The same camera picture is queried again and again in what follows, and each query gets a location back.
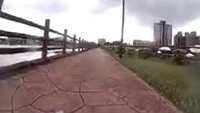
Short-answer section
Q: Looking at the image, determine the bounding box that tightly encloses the small pale building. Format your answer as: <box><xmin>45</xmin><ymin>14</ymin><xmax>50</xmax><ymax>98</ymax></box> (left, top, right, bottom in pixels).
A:
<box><xmin>97</xmin><ymin>37</ymin><xmax>107</xmax><ymax>47</ymax></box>

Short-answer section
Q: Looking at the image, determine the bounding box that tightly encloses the red stone path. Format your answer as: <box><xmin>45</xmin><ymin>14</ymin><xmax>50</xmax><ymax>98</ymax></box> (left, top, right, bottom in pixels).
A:
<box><xmin>0</xmin><ymin>40</ymin><xmax>200</xmax><ymax>113</ymax></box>

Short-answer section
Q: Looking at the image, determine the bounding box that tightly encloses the lamp pole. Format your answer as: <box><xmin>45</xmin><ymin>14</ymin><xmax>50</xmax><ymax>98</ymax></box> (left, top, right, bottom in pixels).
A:
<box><xmin>117</xmin><ymin>0</ymin><xmax>128</xmax><ymax>59</ymax></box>

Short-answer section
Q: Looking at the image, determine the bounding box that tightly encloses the long low building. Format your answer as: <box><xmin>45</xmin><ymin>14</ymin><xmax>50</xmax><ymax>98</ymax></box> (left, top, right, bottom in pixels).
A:
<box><xmin>132</xmin><ymin>38</ymin><xmax>154</xmax><ymax>48</ymax></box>

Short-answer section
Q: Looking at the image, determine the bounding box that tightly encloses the row of bushes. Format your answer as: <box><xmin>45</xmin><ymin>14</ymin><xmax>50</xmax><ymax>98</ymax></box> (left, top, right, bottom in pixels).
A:
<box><xmin>104</xmin><ymin>42</ymin><xmax>200</xmax><ymax>67</ymax></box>

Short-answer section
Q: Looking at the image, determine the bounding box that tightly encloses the tall grey building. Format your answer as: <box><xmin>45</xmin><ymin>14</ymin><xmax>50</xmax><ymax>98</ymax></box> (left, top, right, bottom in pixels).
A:
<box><xmin>152</xmin><ymin>19</ymin><xmax>174</xmax><ymax>48</ymax></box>

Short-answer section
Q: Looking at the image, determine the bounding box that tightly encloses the grass verge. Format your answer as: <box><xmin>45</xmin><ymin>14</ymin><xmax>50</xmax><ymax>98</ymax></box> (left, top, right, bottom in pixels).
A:
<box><xmin>101</xmin><ymin>49</ymin><xmax>200</xmax><ymax>113</ymax></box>

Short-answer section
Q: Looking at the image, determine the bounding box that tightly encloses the water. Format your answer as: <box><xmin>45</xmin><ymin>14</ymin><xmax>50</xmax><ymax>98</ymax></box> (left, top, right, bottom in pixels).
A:
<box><xmin>0</xmin><ymin>40</ymin><xmax>77</xmax><ymax>74</ymax></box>

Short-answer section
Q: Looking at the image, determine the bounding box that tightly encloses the group of buildings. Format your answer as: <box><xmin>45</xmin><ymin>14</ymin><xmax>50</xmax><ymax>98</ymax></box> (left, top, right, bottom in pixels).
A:
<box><xmin>173</xmin><ymin>29</ymin><xmax>200</xmax><ymax>50</ymax></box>

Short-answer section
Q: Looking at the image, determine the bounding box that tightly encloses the dark wooden rail fence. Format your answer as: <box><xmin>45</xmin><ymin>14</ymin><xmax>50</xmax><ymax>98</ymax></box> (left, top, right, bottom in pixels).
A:
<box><xmin>0</xmin><ymin>0</ymin><xmax>101</xmax><ymax>90</ymax></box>

